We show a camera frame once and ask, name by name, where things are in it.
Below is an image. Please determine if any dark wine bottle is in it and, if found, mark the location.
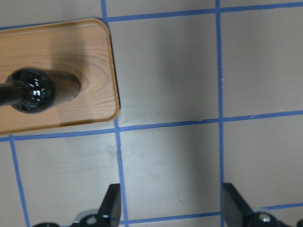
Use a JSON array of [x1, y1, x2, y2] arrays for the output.
[[0, 68, 81, 114]]

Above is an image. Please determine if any wooden tray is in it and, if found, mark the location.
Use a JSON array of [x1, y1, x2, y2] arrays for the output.
[[0, 18, 120, 135]]

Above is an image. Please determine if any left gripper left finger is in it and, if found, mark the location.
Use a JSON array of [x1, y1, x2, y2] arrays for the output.
[[98, 183, 121, 227]]

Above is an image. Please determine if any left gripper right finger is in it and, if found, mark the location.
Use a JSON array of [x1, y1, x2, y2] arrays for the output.
[[220, 183, 256, 227]]

